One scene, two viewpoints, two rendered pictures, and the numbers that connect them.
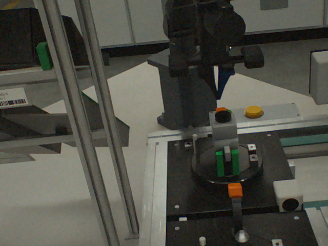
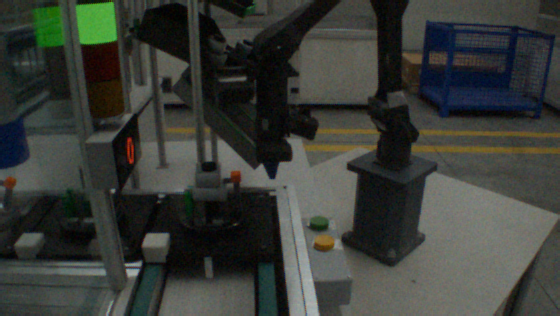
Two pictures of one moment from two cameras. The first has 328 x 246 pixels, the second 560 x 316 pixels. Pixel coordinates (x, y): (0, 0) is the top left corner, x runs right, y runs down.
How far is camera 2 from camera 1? 1.15 m
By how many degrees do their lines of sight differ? 71
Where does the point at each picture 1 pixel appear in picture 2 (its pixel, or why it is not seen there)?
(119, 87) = (448, 191)
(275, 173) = (192, 245)
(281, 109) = (331, 266)
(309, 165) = (237, 297)
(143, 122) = not seen: hidden behind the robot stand
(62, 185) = (272, 182)
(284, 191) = (151, 236)
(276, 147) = (238, 250)
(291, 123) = (300, 272)
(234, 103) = (431, 272)
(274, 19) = not seen: outside the picture
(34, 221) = not seen: hidden behind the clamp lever
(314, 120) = (303, 292)
